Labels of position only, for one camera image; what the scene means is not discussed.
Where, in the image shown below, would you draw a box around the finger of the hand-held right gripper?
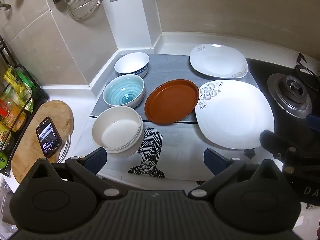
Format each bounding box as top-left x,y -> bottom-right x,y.
306,114 -> 320,131
259,129 -> 320,173

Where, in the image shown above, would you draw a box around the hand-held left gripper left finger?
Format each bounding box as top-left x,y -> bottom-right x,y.
24,147 -> 122,200

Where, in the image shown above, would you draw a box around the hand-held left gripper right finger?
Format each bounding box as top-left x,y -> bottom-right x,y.
188,148 -> 288,200

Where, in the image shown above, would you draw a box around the large plain white bowl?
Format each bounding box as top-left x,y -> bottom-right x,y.
92,106 -> 144,158

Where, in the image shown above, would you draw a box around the white mat geometric black print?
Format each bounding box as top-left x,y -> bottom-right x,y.
99,120 -> 263,182

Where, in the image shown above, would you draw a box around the metal stove burner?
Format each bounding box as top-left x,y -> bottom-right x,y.
267,73 -> 313,118

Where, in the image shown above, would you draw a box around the large white floral square plate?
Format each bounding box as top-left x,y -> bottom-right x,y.
194,79 -> 275,150

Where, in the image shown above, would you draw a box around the black smartphone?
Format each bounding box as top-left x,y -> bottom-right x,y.
36,116 -> 63,158

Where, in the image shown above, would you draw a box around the black pan support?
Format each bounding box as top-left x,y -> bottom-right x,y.
296,52 -> 320,91

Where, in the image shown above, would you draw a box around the round wooden cutting board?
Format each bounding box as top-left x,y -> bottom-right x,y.
11,100 -> 74,184

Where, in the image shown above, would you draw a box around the brown round plate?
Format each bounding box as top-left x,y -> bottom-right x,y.
144,79 -> 200,125

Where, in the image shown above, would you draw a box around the light blue swirl bowl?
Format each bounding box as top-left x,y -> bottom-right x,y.
103,74 -> 145,108

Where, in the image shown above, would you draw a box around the yellow jar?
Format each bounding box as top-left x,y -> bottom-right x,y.
5,102 -> 27,132

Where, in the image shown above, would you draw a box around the small white floral square plate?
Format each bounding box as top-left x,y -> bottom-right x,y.
189,43 -> 249,78

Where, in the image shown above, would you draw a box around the grey mat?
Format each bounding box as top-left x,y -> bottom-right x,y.
89,53 -> 260,124

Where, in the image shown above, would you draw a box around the white bowl blue patterned outside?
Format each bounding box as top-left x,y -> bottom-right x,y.
114,52 -> 150,78

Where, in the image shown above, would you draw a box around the yellow green seasoning packets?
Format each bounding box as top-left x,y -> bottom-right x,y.
4,66 -> 34,113

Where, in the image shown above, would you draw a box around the black wire rack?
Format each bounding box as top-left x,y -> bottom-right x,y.
0,35 -> 49,178

